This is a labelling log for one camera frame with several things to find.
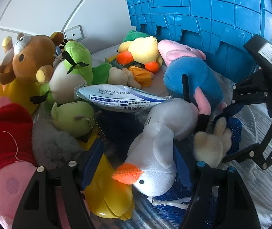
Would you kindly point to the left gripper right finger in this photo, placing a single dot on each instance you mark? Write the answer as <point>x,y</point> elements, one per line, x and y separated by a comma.
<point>221,200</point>

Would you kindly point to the yellow duck keychain toy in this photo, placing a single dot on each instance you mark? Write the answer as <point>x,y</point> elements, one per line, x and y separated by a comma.
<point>106,197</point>

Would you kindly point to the white goose plush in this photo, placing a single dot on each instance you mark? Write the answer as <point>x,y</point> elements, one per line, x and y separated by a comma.
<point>150,165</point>

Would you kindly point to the yellow duck green-hat plush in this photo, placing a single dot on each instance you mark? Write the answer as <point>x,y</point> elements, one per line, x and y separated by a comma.
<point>142,48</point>

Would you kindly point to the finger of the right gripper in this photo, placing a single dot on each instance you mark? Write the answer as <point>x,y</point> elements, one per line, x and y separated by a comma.
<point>229,111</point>

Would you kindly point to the small cream plush figure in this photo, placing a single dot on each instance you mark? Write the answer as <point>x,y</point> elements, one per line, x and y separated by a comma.
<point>212,148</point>

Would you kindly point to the blue-shirt pink pig plush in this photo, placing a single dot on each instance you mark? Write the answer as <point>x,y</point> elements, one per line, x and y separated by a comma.
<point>195,89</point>

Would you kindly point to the grey fluffy plush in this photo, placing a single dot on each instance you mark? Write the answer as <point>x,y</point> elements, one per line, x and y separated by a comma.
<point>53,148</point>

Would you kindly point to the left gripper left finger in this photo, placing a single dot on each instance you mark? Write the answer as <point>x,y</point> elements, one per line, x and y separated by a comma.
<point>38,206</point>

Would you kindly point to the brown deer plush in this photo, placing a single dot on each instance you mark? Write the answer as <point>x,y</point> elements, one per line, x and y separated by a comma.
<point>13,58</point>

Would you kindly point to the brown bear plush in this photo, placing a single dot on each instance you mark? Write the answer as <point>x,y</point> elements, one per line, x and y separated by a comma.
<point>39,56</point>

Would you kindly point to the blue plastic storage crate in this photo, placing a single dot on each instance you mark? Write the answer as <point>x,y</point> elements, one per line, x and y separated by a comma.
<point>220,28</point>

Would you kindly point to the yellow plush body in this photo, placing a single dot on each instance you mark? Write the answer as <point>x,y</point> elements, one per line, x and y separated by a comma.
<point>19,92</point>

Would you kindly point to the orange yellow fabric piece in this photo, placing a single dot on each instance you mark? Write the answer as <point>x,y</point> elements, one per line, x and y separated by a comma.
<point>138,77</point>

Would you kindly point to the red-dress pink pig plush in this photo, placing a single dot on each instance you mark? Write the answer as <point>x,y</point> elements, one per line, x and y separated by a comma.
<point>17,162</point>

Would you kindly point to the white blue wipes packet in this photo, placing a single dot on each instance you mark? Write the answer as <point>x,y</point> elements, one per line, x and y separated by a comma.
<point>119,98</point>

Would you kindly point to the white wall socket strip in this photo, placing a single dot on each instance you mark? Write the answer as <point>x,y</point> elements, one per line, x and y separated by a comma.
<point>74,33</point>

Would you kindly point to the small green frog keychain plush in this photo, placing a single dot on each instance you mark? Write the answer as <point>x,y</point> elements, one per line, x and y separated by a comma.
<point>76,118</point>

